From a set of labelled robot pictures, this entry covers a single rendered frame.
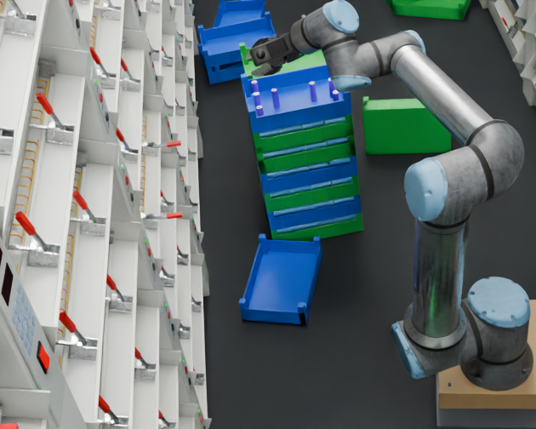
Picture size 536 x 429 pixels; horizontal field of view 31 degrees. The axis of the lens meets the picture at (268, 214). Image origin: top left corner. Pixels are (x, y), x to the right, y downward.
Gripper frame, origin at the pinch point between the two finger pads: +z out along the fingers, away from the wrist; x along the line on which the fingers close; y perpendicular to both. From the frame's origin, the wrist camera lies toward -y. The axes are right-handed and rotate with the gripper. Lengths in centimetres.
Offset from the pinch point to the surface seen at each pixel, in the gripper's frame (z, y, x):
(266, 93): 25.4, 25.7, -6.4
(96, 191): -45, -88, -18
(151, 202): -3, -49, -23
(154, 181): 0.0, -43.9, -19.1
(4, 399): -87, -135, -37
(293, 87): 20.3, 32.2, -7.9
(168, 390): -11, -70, -63
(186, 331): 14, -44, -57
